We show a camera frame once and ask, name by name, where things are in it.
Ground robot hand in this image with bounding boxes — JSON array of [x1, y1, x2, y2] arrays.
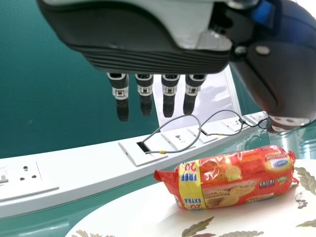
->
[[36, 0, 316, 135]]

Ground red biscuit packet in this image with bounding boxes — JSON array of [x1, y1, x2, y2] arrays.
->
[[153, 145, 301, 210]]

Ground plate with brown leaf pattern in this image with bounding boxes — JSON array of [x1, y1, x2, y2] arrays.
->
[[65, 159, 316, 237]]

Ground white partition panel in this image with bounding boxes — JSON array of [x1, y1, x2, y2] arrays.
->
[[152, 66, 241, 132]]

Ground white socket strip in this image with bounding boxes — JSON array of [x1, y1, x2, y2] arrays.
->
[[0, 111, 270, 220]]

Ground grey cable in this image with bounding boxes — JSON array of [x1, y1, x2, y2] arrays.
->
[[197, 110, 248, 137], [141, 115, 202, 156]]

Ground thin black cable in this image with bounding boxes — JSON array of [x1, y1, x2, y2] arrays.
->
[[240, 117, 271, 129]]

